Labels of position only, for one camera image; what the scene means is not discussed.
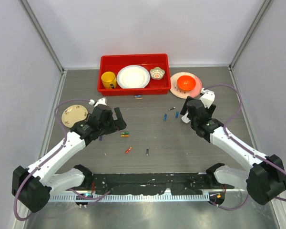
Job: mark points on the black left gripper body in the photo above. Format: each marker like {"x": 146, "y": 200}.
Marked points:
{"x": 108, "y": 127}

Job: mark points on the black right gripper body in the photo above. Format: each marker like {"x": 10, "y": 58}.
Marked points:
{"x": 193, "y": 123}

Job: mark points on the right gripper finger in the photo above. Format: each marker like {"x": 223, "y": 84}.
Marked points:
{"x": 184, "y": 108}
{"x": 210, "y": 110}

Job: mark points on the white remote control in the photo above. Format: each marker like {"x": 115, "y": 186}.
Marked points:
{"x": 185, "y": 118}

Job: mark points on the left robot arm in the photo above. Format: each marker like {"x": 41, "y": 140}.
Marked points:
{"x": 35, "y": 185}

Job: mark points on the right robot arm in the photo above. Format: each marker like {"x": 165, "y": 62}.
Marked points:
{"x": 262, "y": 176}

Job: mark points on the pink plate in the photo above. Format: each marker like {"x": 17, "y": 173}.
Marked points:
{"x": 182, "y": 94}

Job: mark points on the blue orange battery near bin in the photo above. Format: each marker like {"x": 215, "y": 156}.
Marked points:
{"x": 138, "y": 96}

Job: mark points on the orange bowl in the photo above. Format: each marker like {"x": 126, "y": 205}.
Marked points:
{"x": 186, "y": 83}

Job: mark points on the cream floral saucer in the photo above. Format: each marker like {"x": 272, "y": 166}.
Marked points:
{"x": 73, "y": 114}

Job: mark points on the yellow mug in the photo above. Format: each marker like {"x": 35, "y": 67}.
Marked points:
{"x": 109, "y": 80}

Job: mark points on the red plastic bin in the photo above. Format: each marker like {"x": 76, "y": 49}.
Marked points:
{"x": 114, "y": 63}

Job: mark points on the white plate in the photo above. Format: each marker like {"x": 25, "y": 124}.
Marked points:
{"x": 132, "y": 77}

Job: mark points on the small patterned flower bowl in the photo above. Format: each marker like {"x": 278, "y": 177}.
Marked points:
{"x": 157, "y": 73}

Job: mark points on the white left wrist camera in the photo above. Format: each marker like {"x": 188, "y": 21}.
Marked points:
{"x": 102, "y": 101}

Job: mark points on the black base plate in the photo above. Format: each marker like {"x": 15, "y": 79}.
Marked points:
{"x": 151, "y": 184}

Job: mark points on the white slotted cable duct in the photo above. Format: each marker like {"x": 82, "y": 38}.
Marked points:
{"x": 165, "y": 197}

